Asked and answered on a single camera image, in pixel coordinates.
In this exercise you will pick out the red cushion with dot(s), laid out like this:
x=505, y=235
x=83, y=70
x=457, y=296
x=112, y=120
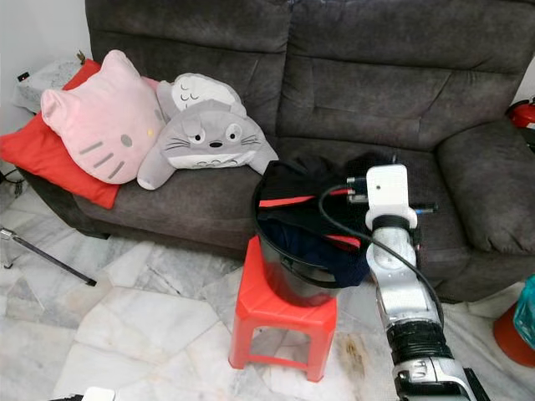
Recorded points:
x=54, y=167

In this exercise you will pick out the black garment red stripe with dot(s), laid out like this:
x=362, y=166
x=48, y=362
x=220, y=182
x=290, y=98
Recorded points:
x=309, y=175

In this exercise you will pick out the dark grey fabric sofa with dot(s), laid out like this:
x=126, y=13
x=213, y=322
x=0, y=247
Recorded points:
x=368, y=92

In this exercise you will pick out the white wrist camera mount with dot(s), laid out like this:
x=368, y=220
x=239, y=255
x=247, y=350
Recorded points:
x=99, y=394
x=391, y=192

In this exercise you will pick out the side table white lace cloth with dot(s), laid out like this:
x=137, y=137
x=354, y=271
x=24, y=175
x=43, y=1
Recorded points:
x=46, y=79

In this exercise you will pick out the navy blue garment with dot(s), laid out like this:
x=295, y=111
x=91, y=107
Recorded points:
x=309, y=242

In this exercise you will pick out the pink cat face cushion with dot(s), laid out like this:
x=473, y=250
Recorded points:
x=100, y=117

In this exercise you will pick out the red plastic stool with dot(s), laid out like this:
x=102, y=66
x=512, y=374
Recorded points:
x=280, y=317

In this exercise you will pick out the grey Totoro plush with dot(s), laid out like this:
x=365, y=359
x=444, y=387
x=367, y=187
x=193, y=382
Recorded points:
x=209, y=138

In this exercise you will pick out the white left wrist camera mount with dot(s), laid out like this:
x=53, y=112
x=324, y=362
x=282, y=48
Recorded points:
x=99, y=394

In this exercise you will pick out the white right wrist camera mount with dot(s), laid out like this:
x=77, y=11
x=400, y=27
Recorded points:
x=391, y=192

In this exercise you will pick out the red plastic tub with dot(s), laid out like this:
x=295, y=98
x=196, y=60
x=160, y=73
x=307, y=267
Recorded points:
x=510, y=338

